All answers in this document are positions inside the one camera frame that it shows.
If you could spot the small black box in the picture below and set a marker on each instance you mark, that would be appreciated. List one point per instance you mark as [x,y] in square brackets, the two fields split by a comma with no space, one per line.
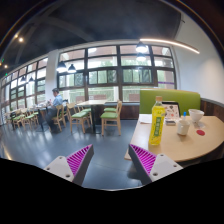
[170,122]

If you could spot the flat round red coaster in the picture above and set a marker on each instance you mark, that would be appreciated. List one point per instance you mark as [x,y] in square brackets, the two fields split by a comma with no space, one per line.
[200,132]

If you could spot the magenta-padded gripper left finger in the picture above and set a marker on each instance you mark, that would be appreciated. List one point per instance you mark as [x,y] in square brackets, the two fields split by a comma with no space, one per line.
[78,160]

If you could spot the person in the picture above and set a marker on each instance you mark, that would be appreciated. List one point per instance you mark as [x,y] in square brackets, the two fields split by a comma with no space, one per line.
[55,106]

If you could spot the white ribbed mug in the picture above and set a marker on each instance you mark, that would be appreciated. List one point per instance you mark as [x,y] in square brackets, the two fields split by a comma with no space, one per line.
[183,127]

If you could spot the black pendant lamps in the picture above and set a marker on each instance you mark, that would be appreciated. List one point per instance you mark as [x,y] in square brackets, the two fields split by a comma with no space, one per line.
[141,48]

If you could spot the long curved ceiling light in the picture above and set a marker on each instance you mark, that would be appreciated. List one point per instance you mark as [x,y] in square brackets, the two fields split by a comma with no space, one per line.
[173,42]

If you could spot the wooden chairs with green seats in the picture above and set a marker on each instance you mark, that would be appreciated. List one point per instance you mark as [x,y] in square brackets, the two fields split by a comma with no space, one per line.
[110,116]

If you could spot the white bowl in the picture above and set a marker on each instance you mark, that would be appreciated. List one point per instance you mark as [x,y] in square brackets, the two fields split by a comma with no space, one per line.
[196,115]

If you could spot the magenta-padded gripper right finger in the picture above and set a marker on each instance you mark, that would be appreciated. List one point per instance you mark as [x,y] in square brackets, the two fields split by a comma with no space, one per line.
[145,160]

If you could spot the yellow drink bottle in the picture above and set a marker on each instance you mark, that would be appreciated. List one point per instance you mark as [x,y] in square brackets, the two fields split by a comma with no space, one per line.
[156,125]

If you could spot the white paper sheet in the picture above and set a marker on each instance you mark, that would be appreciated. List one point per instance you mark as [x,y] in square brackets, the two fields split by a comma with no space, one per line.
[145,118]

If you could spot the black tablet with pictures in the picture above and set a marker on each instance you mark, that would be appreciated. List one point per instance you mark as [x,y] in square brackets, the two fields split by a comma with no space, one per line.
[172,110]

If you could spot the green upholstered bench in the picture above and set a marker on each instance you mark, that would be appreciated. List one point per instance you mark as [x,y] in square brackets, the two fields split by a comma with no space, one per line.
[148,100]

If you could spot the blue-capped glue stick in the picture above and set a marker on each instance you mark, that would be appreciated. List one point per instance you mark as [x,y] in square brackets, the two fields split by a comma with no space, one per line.
[184,114]

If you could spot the wooden dining table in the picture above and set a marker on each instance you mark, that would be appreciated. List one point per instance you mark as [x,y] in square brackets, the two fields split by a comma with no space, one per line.
[91,103]

